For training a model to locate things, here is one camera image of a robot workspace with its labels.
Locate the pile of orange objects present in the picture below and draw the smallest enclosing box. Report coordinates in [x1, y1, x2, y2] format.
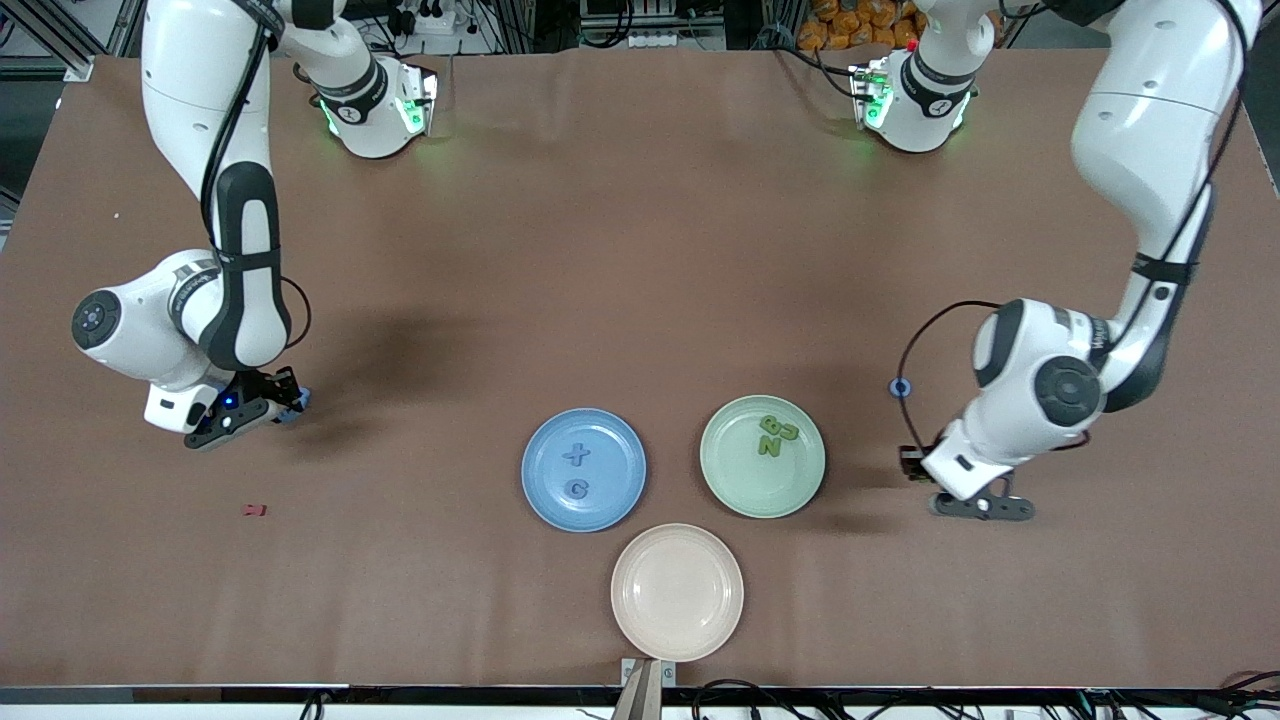
[797, 0, 923, 51]

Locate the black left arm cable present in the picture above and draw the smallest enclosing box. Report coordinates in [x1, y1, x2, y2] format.
[897, 0, 1256, 456]

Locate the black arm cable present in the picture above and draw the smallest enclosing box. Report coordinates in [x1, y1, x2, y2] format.
[200, 0, 313, 351]
[897, 0, 1256, 456]

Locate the metal table edge bracket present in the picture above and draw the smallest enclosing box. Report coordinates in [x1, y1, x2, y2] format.
[620, 657, 678, 720]

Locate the black looped cable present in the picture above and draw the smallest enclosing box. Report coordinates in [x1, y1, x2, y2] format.
[690, 679, 801, 720]

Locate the white power strip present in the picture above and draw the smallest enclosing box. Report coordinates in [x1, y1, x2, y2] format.
[398, 0, 458, 37]
[622, 28, 728, 51]

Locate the blue plate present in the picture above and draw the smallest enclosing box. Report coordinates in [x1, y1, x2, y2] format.
[521, 407, 648, 533]

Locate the aluminium frame profile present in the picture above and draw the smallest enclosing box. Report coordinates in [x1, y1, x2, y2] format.
[0, 0, 111, 83]

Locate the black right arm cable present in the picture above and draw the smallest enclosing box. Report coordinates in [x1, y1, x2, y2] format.
[200, 0, 313, 351]

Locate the pale green plate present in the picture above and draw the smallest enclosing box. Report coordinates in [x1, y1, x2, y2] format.
[699, 395, 827, 520]

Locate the table front edge rail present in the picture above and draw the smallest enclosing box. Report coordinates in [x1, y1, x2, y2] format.
[0, 684, 1280, 709]

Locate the brown table cover sheet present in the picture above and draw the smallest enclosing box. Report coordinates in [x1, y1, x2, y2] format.
[0, 48, 1280, 691]

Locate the beige plate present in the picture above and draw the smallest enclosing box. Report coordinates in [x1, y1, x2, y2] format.
[610, 523, 745, 663]

